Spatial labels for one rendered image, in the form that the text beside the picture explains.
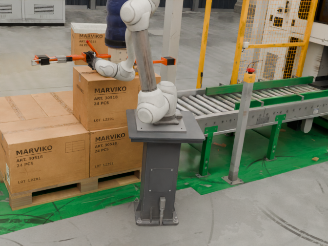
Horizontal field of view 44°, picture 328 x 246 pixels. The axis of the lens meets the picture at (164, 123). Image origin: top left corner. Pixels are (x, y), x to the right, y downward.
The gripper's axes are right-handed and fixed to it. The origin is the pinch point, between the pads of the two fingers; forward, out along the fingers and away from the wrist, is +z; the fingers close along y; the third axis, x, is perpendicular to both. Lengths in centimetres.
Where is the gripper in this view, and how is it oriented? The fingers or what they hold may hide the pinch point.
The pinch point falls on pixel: (87, 56)
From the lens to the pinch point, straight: 316.8
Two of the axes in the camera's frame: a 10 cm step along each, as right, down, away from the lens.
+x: 8.6, -1.3, 5.0
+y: -0.8, 9.2, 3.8
